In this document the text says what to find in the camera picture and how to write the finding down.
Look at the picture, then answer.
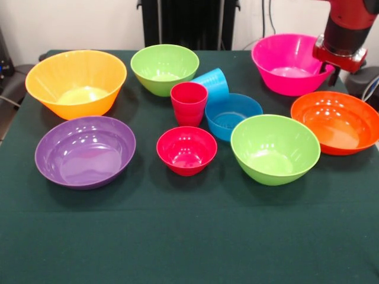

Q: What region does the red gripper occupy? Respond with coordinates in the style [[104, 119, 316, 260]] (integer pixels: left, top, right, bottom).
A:
[[312, 34, 368, 88]]

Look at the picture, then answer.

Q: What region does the pink bowl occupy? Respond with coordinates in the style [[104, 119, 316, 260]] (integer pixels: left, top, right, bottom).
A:
[[251, 33, 335, 97]]

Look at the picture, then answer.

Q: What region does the blue cup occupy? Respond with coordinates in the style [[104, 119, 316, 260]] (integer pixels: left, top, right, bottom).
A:
[[189, 67, 230, 100]]

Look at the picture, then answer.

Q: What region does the red cup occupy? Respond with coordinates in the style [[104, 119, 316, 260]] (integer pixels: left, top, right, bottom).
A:
[[170, 81, 209, 128]]

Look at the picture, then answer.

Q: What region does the black office chair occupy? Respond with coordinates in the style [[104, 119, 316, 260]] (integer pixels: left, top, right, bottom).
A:
[[0, 63, 36, 107], [345, 66, 379, 104]]

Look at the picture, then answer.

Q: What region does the orange bowl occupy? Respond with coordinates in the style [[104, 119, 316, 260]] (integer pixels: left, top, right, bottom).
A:
[[290, 91, 379, 156]]

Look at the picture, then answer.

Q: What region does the green bowl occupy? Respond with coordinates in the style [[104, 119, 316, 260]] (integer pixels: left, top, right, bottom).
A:
[[230, 114, 322, 186], [130, 44, 200, 98]]

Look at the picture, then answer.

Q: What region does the blue bowl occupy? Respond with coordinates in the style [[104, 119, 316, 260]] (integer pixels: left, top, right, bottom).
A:
[[204, 93, 264, 142]]

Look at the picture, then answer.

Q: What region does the red bowl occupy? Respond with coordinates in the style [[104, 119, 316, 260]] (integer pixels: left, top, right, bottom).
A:
[[156, 125, 218, 178]]

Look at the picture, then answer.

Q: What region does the dark green tablecloth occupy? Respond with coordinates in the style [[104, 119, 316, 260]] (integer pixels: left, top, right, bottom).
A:
[[0, 49, 379, 284]]

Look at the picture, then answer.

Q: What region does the purple bowl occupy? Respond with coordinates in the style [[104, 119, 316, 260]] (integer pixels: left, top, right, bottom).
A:
[[34, 115, 137, 191]]

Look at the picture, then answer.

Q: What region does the yellow bowl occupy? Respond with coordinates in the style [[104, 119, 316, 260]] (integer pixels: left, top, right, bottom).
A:
[[24, 49, 128, 121]]

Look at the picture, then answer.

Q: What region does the black computer box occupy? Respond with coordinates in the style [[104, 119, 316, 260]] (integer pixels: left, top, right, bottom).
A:
[[0, 28, 15, 79]]

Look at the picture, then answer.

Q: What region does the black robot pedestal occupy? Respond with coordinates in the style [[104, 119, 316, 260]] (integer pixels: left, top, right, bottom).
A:
[[136, 0, 241, 51]]

